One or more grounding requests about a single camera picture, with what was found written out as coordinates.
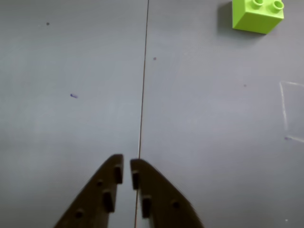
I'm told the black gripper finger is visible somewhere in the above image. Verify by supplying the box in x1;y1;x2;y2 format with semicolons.
54;153;124;228
130;158;206;228

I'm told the green lego block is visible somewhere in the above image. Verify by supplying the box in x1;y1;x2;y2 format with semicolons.
232;0;285;35

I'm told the grey table mat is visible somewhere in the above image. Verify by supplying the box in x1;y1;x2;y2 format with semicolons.
0;0;149;228
135;0;304;228

